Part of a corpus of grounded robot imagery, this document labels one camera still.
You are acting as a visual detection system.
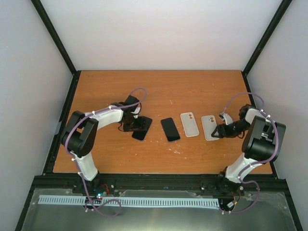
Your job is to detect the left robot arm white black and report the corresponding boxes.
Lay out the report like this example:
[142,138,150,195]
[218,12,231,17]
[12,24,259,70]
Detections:
[61,95,152,194]

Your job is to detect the black right frame post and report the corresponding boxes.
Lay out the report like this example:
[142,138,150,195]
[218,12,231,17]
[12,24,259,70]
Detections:
[242,0,292,77]

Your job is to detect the black smartphone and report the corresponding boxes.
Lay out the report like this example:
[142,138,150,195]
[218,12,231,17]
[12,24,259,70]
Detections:
[161,117,180,142]

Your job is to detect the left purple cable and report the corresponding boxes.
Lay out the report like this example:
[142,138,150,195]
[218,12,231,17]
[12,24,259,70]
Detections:
[64,88,147,218]

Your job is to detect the black left frame post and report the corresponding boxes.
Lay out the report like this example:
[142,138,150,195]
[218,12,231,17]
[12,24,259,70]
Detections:
[30,0,78,75]

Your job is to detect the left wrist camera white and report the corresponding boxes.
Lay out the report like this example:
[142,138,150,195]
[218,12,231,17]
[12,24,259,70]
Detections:
[133,107,141,115]

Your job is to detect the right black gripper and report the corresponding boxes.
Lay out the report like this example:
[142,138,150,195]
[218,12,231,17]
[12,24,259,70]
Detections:
[211,120,250,139]

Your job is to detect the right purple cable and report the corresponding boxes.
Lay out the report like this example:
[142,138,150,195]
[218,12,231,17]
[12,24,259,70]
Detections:
[222,92,280,214]

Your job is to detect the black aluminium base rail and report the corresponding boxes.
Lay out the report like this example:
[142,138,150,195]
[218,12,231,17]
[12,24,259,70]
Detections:
[33,173,288,200]

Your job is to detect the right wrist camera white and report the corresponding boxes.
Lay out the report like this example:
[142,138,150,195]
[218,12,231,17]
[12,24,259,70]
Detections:
[219,113,233,125]

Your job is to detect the light blue slotted cable duct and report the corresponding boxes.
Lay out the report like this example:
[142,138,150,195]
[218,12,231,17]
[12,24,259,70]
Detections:
[38,195,219,209]

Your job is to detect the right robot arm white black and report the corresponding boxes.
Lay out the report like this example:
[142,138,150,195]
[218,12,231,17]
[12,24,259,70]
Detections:
[211,104,286,195]

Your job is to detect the purple cable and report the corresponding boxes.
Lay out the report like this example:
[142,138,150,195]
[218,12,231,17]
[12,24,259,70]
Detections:
[64,88,147,218]
[222,92,280,214]

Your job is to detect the black frame post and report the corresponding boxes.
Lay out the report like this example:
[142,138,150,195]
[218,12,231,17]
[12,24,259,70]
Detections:
[242,0,292,77]
[30,0,78,75]

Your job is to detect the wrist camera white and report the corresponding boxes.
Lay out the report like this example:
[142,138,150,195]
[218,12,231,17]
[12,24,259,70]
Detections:
[133,107,141,115]
[219,113,233,125]

